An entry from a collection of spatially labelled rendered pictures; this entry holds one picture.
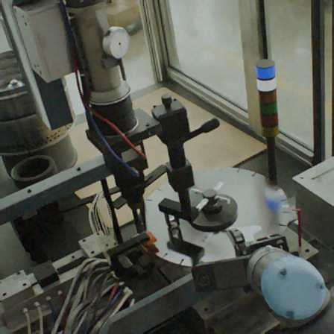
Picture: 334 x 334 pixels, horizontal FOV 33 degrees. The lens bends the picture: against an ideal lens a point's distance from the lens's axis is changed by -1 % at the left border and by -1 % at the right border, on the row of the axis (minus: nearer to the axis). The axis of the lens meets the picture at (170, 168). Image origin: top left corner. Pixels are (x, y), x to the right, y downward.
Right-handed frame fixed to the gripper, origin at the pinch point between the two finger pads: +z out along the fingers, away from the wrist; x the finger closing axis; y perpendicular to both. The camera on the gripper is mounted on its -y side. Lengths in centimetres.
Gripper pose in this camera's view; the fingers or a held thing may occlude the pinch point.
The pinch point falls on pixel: (233, 255)
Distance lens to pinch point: 109.0
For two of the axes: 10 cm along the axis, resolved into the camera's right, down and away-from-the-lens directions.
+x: -2.3, -9.7, -0.1
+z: -0.7, 0.0, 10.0
